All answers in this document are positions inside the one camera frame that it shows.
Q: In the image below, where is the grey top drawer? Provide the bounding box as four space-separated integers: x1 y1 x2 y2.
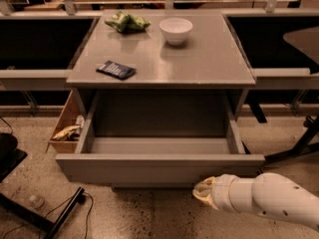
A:
56 91 264 185

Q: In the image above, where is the black floor cable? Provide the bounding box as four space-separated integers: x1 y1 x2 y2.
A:
0 191 95 239

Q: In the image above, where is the yellow crumpled bag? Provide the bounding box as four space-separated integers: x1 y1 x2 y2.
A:
52 124 80 141

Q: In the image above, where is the black stand leg right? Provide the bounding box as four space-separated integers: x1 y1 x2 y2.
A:
239 105 318 162

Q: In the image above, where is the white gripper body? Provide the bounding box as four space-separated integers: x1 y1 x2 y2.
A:
211 174 258 213

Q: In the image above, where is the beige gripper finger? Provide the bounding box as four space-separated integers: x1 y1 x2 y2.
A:
192 176 215 207

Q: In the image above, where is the dark blue snack packet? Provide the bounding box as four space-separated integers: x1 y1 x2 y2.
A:
96 61 137 80

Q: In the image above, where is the white bowl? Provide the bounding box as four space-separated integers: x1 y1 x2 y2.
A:
159 18 192 45

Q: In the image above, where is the black stand leg left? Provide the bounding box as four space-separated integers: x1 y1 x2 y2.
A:
0 149 85 239

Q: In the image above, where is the black stand leg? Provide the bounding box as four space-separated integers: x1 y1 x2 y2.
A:
239 105 318 162
0 149 85 239

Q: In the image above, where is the grey drawer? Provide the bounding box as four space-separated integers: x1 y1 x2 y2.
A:
56 91 264 185
111 182 195 188

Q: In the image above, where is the grey drawer cabinet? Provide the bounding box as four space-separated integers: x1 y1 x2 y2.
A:
67 10 255 118

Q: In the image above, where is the wooden side box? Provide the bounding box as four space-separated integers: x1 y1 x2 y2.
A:
49 91 86 153

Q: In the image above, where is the grey bottom drawer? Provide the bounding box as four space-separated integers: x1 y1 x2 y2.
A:
111 182 195 188

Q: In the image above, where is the clear plastic bottle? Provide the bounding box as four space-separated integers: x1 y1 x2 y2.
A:
29 195 45 209

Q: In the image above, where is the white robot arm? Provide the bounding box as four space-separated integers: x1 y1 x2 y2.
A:
192 173 319 232

